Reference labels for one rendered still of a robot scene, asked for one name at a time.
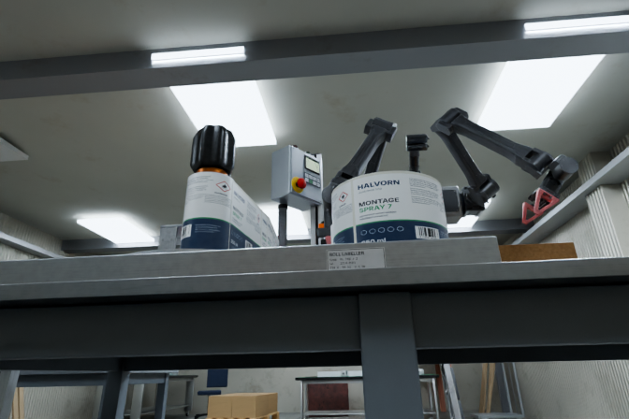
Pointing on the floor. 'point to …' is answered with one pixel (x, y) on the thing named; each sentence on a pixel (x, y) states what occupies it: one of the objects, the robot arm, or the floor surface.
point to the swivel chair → (216, 378)
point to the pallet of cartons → (243, 406)
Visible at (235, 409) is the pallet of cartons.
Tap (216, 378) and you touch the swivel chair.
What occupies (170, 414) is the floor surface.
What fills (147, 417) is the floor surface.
